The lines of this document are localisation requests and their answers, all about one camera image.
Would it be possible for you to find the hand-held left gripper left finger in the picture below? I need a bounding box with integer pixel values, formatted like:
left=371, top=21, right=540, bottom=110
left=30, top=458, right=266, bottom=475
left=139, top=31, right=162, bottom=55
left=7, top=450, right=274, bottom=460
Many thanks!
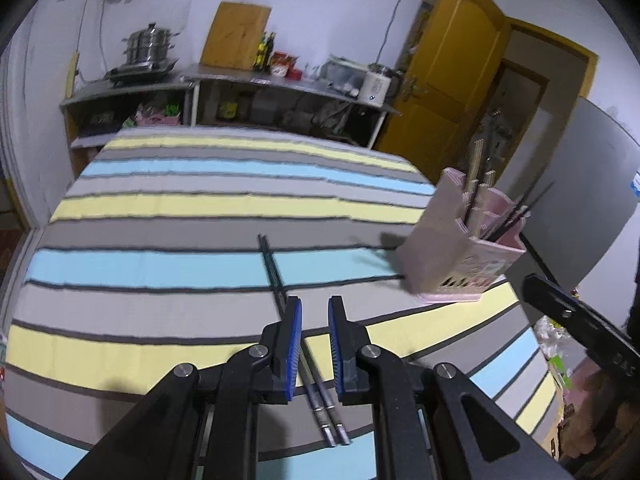
left=65, top=296, right=304, bottom=480

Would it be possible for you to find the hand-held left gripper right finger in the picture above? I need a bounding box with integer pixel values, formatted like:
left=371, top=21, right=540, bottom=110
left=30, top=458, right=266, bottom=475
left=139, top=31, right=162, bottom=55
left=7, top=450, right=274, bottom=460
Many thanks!
left=327, top=295, right=572, bottom=480

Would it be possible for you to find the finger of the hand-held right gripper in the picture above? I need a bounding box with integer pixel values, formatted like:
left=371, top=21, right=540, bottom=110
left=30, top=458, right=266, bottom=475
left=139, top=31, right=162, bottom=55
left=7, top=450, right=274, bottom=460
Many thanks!
left=522, top=273, right=603, bottom=343

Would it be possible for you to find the pink chopstick holder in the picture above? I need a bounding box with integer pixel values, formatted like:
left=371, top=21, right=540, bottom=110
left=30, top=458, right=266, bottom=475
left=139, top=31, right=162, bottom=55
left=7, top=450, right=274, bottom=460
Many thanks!
left=400, top=167, right=527, bottom=304

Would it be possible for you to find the grey refrigerator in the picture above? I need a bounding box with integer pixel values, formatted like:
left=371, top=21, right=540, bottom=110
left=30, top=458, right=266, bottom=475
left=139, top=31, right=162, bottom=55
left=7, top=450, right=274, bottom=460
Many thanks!
left=497, top=97, right=640, bottom=289

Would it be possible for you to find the striped tablecloth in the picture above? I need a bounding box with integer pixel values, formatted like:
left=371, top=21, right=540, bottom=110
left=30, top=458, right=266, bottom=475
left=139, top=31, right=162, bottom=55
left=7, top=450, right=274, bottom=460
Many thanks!
left=0, top=125, right=558, bottom=480

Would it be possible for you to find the yellow wooden door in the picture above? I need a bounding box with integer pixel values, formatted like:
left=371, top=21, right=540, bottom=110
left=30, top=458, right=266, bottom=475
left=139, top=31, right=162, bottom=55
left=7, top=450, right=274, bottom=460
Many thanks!
left=375, top=0, right=511, bottom=183

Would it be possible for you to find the white electric kettle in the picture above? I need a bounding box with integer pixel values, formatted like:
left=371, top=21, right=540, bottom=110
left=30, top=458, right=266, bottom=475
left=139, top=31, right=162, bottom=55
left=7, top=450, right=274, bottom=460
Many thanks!
left=359, top=64, right=401, bottom=107

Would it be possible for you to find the steel kitchen table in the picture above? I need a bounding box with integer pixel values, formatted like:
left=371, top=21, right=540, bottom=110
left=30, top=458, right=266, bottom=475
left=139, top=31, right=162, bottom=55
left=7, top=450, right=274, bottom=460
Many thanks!
left=180, top=62, right=403, bottom=150

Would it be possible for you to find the red-lidded sauce jar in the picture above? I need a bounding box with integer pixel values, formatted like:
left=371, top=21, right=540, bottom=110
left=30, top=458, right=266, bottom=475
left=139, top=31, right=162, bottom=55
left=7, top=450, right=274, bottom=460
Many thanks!
left=270, top=51, right=300, bottom=78

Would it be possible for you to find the wooden counter shelf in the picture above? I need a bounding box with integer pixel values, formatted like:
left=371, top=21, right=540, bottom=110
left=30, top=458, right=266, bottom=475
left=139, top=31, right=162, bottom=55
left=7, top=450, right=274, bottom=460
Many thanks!
left=60, top=77, right=196, bottom=181

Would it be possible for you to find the black gas stove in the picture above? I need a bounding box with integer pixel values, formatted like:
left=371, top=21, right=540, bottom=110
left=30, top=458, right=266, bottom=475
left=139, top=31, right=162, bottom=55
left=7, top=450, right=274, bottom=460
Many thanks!
left=104, top=59, right=180, bottom=84

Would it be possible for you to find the wooden cutting board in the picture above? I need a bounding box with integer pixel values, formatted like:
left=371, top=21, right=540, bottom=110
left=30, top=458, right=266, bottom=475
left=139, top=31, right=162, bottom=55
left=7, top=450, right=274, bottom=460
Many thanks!
left=200, top=1, right=273, bottom=71

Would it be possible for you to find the steel steamer pot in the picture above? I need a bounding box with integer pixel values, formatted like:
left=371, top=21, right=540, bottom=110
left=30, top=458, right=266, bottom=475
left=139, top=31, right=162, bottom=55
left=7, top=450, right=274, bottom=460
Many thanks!
left=121, top=22, right=177, bottom=66

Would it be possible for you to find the wooden door frame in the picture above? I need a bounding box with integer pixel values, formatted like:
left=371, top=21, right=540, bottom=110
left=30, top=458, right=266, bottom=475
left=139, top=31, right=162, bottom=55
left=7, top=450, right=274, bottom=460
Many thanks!
left=490, top=17, right=599, bottom=186

